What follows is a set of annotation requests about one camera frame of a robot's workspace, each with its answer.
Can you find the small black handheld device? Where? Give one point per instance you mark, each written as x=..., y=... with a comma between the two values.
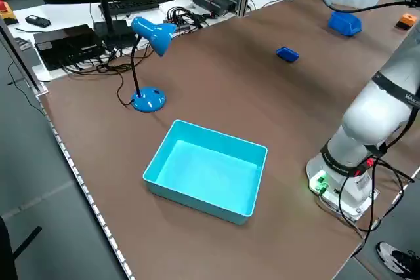
x=37, y=21

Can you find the black keyboard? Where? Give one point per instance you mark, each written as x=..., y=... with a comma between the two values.
x=138, y=4

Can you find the teal plastic box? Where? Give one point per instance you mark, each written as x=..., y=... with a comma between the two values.
x=210, y=175

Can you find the small blue parts tray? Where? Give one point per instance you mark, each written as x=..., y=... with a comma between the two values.
x=287, y=54

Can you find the white desk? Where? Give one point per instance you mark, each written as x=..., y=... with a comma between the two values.
x=65, y=14

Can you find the person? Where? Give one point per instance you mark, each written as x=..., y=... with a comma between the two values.
x=397, y=260

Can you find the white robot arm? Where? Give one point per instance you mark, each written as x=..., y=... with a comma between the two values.
x=367, y=119

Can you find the blue storage bin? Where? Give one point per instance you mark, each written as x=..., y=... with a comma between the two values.
x=344, y=26

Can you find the red emergency stop button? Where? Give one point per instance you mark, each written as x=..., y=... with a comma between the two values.
x=4, y=6

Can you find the black flat electronics box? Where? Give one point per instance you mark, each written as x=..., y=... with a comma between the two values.
x=65, y=42

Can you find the orange button box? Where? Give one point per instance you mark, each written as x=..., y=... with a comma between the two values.
x=408, y=19

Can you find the aluminium table edge rail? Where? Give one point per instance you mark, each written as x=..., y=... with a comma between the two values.
x=86, y=188

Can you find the blue desk lamp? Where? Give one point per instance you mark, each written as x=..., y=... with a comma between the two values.
x=154, y=35

